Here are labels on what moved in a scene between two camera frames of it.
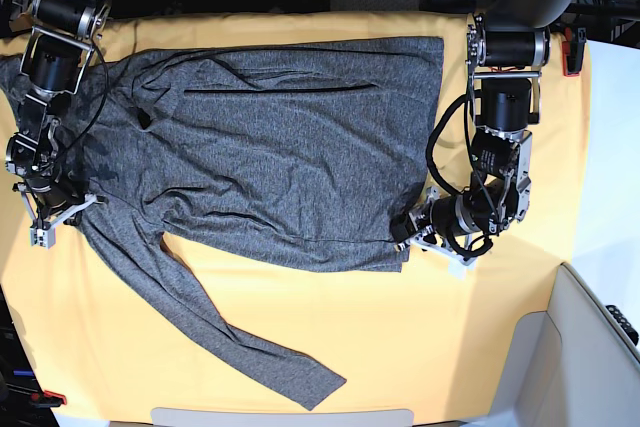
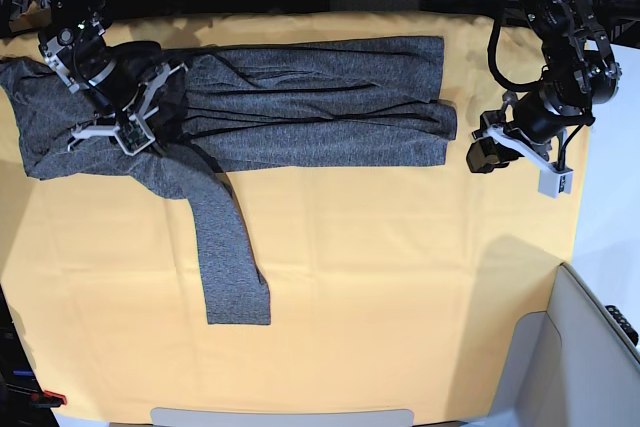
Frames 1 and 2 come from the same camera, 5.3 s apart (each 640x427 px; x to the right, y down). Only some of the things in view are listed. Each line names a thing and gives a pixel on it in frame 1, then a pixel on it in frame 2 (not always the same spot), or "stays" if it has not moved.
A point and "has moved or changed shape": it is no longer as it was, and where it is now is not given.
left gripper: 52,194 to 118,72
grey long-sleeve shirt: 304,154 has moved or changed shape
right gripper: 449,225 to 532,118
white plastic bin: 568,366 stays
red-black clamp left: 47,399 stays
